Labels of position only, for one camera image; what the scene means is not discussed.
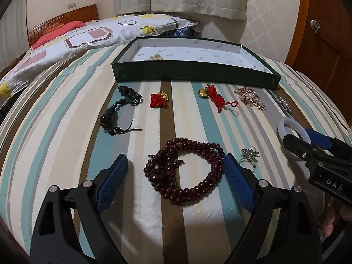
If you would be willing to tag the red knot charm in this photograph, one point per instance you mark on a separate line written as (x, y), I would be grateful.
(158, 100)

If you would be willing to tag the red pillow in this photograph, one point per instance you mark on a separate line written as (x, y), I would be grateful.
(57, 33)

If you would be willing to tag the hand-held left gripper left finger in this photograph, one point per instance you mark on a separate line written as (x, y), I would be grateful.
(111, 180)

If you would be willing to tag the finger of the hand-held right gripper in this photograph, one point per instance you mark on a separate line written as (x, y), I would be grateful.
(320, 139)
(298, 145)

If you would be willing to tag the silver rhinestone brooch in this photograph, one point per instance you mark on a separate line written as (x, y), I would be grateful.
(284, 104)

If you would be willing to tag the door lock with keys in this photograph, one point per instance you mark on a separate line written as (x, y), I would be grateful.
(315, 27)

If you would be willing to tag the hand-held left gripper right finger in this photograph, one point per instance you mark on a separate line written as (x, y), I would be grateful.
(239, 183)

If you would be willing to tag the black bead tassel pendant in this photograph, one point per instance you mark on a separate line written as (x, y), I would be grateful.
(106, 119)

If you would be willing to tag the person's right hand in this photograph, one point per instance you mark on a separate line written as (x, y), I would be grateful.
(330, 224)

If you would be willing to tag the wooden headboard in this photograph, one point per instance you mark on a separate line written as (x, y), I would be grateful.
(82, 13)

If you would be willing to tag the white jade bangle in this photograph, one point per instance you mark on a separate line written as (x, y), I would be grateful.
(281, 128)

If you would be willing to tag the dark green cardboard box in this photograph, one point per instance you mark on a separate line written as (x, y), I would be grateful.
(192, 52)

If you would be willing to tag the blue plaid cloth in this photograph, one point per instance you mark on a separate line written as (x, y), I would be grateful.
(178, 32)

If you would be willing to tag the patterned white quilt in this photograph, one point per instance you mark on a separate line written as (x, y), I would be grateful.
(82, 35)

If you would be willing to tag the gold rhinestone pearl brooch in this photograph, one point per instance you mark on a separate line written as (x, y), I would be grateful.
(250, 96)

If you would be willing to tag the wooden door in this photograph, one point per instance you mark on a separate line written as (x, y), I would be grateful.
(324, 46)

